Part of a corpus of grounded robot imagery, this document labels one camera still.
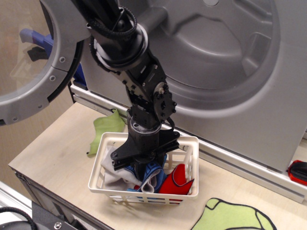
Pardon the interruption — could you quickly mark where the red and black tool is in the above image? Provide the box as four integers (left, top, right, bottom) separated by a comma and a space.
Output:
287, 160, 307, 186

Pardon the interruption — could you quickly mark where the black metal bracket with bolt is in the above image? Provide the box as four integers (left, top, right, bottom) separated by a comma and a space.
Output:
32, 201, 86, 230

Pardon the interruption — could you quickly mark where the red cloth with dark trim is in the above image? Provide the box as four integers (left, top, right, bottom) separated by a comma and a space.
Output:
131, 163, 194, 195

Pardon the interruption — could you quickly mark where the blue plastic object behind door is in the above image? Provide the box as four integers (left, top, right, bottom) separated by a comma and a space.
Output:
19, 28, 54, 62

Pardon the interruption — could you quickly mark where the green felt shirt cutout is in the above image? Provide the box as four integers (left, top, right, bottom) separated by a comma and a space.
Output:
192, 198, 277, 230

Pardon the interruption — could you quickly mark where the blue and grey cloth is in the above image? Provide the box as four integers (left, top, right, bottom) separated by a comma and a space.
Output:
101, 146, 161, 192

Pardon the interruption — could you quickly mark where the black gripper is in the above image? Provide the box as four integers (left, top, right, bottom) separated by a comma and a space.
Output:
110, 119, 180, 180

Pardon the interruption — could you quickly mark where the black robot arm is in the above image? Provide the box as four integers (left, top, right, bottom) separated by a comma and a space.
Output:
74, 0, 179, 180

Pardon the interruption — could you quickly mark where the black cable bottom left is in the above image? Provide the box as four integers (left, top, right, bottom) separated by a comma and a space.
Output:
0, 207, 36, 230

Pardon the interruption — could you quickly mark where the aluminium profile rail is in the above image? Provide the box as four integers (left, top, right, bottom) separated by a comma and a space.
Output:
70, 85, 307, 203

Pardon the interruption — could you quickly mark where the white plastic laundry basket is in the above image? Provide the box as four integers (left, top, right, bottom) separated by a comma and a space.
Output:
88, 132, 199, 206

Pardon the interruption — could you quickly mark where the grey round machine door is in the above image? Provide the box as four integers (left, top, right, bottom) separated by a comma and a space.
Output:
0, 0, 90, 126

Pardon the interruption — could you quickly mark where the grey toy washing machine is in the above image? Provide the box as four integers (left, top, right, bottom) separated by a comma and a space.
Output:
116, 0, 307, 171

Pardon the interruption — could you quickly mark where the green cloth behind basket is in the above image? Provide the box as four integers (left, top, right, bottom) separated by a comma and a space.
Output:
87, 109, 125, 156

